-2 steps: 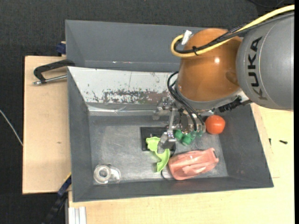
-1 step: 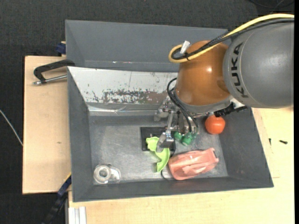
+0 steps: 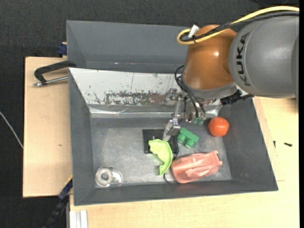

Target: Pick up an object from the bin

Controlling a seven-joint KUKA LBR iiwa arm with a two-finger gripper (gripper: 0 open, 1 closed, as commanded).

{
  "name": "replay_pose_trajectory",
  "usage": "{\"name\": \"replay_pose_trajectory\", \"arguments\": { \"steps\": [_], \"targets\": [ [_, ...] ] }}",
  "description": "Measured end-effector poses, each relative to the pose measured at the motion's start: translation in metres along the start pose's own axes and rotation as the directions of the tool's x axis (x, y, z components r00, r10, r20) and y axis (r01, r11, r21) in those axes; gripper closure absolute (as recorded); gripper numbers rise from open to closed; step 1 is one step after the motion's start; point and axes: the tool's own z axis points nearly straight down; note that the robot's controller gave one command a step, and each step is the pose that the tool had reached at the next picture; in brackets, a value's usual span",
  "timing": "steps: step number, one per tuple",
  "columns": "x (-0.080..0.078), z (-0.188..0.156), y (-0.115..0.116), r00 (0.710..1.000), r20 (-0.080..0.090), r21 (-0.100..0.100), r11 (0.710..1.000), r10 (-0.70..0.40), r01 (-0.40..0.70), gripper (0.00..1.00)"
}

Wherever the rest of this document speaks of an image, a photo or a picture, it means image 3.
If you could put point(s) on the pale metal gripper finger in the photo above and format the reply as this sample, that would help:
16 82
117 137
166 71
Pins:
168 130
175 130

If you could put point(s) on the green toy brick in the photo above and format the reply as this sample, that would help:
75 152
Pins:
187 137

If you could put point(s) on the lime green plastic bowl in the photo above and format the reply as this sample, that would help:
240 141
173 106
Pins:
165 152

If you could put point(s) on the black square block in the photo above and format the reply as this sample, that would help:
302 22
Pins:
147 139

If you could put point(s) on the orange ball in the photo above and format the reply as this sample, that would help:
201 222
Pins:
218 126

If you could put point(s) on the pink clear plastic case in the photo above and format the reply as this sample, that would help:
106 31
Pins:
196 167

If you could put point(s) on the grey metal bin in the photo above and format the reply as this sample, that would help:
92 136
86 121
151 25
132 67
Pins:
123 155

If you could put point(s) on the small black screw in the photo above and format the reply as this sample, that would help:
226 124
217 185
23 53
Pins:
288 144

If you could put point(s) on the pale wood board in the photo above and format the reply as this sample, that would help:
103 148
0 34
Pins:
45 127

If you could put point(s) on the black cylinder on white bracket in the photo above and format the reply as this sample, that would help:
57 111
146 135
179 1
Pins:
230 99

